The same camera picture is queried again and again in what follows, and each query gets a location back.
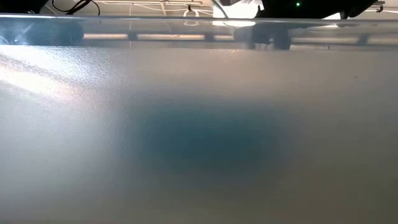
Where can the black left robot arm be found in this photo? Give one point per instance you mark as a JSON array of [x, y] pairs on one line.
[[18, 5]]

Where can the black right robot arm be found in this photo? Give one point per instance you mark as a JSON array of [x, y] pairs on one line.
[[311, 9]]

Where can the beige horizontal bar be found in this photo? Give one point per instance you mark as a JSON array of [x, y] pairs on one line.
[[149, 2]]

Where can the clear frosted plastic bin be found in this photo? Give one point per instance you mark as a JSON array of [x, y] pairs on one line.
[[62, 124]]

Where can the grey metal rail with hook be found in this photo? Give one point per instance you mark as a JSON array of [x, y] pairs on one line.
[[379, 8]]

